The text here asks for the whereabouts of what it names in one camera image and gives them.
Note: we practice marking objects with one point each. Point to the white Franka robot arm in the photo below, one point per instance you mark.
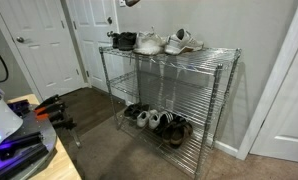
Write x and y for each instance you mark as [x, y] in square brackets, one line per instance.
[2, 116]

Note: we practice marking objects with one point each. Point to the small white sneaker blue insole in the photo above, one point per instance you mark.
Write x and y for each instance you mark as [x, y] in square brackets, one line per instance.
[142, 120]
[154, 121]

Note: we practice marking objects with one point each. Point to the plain white sneaker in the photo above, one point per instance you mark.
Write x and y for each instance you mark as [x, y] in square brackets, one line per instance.
[160, 41]
[144, 46]

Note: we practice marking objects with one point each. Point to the black sneaker white swoosh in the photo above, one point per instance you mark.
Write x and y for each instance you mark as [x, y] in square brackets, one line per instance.
[127, 41]
[115, 41]

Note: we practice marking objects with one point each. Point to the black low shoe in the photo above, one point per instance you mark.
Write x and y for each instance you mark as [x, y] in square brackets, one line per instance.
[144, 107]
[130, 110]

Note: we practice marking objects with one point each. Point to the black striped slide sandal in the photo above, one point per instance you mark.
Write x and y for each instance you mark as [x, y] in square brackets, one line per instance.
[165, 118]

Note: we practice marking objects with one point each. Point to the brown sandal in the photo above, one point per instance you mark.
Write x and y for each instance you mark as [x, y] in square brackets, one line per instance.
[169, 133]
[182, 133]

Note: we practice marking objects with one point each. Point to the white panel door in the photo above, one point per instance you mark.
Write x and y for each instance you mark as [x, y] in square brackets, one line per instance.
[39, 66]
[92, 60]
[285, 110]

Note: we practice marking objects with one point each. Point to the silver round door knob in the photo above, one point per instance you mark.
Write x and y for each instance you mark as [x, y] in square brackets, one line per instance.
[109, 33]
[20, 39]

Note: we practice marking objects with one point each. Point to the dark deadbolt lock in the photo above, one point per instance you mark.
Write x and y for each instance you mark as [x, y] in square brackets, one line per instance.
[109, 20]

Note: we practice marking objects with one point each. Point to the black orange bar clamp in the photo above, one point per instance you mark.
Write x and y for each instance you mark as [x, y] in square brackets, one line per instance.
[62, 122]
[44, 111]
[49, 101]

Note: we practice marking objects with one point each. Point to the white baseboard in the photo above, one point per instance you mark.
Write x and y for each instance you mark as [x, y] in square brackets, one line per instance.
[227, 149]

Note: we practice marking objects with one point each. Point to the black aluminium extrusion bar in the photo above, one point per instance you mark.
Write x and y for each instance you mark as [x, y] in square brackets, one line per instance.
[22, 141]
[22, 161]

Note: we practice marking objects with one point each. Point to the white wall switch plate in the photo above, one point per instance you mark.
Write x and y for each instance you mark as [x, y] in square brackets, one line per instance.
[122, 2]

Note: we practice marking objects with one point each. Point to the white door frame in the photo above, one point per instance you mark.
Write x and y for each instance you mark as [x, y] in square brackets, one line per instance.
[263, 110]

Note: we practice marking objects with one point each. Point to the round grey metal base plate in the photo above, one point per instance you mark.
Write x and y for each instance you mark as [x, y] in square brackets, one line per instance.
[32, 125]

